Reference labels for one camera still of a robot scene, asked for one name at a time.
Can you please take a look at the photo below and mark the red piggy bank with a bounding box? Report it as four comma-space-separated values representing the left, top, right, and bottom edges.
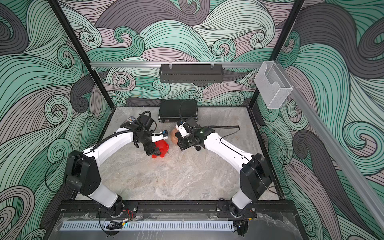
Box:
152, 140, 169, 159

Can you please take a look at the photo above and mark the card box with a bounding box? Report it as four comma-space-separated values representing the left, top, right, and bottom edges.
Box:
126, 116, 136, 123

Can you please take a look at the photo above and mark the white cable duct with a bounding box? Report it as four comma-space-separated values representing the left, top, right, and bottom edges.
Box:
59, 221, 235, 232

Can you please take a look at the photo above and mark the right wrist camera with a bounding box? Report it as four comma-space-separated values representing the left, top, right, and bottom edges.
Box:
176, 122, 190, 138

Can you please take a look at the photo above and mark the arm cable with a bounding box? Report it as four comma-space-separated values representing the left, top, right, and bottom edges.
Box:
136, 110, 157, 133
179, 99, 241, 142

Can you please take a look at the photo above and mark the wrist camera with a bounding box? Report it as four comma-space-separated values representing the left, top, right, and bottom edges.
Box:
151, 130, 169, 143
176, 122, 190, 138

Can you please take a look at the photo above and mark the aluminium rail right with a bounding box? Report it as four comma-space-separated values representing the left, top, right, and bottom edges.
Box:
274, 61, 384, 230

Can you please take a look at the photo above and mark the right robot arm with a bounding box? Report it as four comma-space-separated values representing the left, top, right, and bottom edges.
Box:
175, 124, 273, 218

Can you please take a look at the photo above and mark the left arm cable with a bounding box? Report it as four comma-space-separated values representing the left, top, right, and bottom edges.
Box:
136, 110, 157, 133

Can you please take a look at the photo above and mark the black case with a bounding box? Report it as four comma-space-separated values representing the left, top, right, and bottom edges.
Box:
158, 100, 198, 123

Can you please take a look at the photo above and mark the clear plastic holder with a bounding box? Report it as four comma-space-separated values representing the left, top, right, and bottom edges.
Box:
255, 61, 293, 110

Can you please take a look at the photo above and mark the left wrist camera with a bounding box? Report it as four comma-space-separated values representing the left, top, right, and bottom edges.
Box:
151, 130, 169, 143

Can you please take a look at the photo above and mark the pink piggy bank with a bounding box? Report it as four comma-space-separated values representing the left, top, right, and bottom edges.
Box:
170, 129, 180, 145

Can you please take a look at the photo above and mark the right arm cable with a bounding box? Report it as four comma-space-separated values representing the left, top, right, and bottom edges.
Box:
179, 99, 241, 142

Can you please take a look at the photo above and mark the aluminium rail back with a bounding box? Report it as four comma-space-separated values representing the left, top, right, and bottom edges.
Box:
90, 61, 262, 69

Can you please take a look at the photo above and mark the aluminium rail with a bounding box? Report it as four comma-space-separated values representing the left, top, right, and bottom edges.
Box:
274, 61, 384, 230
90, 61, 262, 69

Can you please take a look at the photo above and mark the black wall shelf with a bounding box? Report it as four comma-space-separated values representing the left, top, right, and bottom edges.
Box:
159, 65, 224, 84

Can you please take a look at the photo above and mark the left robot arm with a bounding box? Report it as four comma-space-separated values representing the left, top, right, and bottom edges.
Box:
64, 119, 169, 218

